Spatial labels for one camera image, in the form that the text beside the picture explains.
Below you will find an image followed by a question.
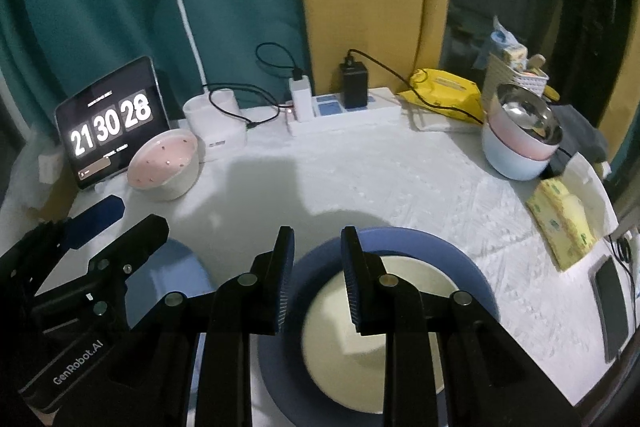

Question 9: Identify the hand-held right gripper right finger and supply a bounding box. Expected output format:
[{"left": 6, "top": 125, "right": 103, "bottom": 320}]
[{"left": 340, "top": 226, "right": 583, "bottom": 427}]

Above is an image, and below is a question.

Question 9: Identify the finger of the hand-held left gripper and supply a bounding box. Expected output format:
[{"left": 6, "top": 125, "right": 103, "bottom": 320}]
[
  {"left": 30, "top": 214, "right": 170, "bottom": 330},
  {"left": 0, "top": 195, "right": 126, "bottom": 279}
]

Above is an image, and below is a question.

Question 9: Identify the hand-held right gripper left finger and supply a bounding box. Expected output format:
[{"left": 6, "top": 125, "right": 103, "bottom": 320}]
[{"left": 106, "top": 226, "right": 297, "bottom": 427}]

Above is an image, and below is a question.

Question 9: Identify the blue plate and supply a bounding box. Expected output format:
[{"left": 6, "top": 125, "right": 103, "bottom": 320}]
[{"left": 122, "top": 238, "right": 216, "bottom": 333}]

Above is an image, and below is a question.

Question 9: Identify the beige bowl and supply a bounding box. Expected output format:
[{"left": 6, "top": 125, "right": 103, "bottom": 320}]
[{"left": 301, "top": 255, "right": 446, "bottom": 413}]

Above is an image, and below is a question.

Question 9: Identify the pink dotted bowl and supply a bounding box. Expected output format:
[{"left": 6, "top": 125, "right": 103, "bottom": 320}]
[{"left": 126, "top": 129, "right": 201, "bottom": 202}]

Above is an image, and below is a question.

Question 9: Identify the large blue bowl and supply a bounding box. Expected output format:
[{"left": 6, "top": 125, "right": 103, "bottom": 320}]
[{"left": 256, "top": 227, "right": 501, "bottom": 425}]

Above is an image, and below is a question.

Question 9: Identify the tablet showing clock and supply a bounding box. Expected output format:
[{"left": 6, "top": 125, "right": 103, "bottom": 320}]
[{"left": 54, "top": 55, "right": 171, "bottom": 191}]

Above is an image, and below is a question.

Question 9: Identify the white power strip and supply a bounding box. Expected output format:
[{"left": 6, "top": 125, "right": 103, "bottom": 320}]
[{"left": 287, "top": 87, "right": 403, "bottom": 136}]

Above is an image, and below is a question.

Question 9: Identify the white charger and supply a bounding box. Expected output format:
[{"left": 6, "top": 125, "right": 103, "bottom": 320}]
[{"left": 289, "top": 77, "right": 312, "bottom": 122}]

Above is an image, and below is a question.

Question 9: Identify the white flat packet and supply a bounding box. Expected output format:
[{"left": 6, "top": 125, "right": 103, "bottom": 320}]
[{"left": 411, "top": 112, "right": 484, "bottom": 134}]

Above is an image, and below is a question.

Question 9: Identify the black charger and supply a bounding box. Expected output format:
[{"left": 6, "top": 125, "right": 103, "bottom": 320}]
[{"left": 340, "top": 62, "right": 370, "bottom": 110}]

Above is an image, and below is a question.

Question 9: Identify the plain pink bowl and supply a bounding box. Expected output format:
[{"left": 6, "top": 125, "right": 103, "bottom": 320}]
[{"left": 487, "top": 107, "right": 563, "bottom": 161}]

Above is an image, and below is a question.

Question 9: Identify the yellow tissue box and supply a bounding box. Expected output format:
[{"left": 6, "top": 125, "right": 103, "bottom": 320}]
[{"left": 526, "top": 178, "right": 601, "bottom": 271}]

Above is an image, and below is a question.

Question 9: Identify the yellow packet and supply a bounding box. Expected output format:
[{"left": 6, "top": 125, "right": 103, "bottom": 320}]
[{"left": 397, "top": 68, "right": 484, "bottom": 126}]

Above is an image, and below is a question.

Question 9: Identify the stainless steel bowl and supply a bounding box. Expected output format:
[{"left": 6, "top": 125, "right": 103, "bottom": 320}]
[{"left": 495, "top": 83, "right": 564, "bottom": 146}]

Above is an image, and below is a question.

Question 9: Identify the white tissue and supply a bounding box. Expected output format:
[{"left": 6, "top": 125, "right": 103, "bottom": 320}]
[{"left": 540, "top": 152, "right": 621, "bottom": 238}]

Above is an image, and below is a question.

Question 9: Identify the black smartphone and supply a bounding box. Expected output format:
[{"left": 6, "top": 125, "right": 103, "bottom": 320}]
[{"left": 590, "top": 257, "right": 630, "bottom": 363}]

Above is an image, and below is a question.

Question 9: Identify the white woven basket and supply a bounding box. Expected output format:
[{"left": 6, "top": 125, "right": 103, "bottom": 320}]
[{"left": 487, "top": 52, "right": 550, "bottom": 98}]

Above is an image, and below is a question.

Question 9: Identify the grey cloth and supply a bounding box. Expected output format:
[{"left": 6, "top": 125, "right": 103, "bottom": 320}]
[{"left": 547, "top": 104, "right": 609, "bottom": 176}]

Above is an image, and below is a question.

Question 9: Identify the blue and white packet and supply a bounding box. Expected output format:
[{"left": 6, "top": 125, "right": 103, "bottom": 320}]
[{"left": 487, "top": 16, "right": 522, "bottom": 58}]

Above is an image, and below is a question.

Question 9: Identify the narrow yellow curtain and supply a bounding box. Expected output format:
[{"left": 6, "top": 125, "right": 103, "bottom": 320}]
[{"left": 597, "top": 72, "right": 640, "bottom": 148}]

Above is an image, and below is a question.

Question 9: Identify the black lamp cable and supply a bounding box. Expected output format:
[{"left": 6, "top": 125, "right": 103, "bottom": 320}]
[{"left": 206, "top": 83, "right": 284, "bottom": 131}]

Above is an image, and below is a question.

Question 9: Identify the black white-charger cable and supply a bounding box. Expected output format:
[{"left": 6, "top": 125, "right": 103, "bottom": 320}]
[{"left": 256, "top": 42, "right": 304, "bottom": 81}]

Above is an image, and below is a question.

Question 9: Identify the black black-charger cable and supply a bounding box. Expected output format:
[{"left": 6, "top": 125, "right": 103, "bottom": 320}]
[{"left": 347, "top": 48, "right": 427, "bottom": 101}]

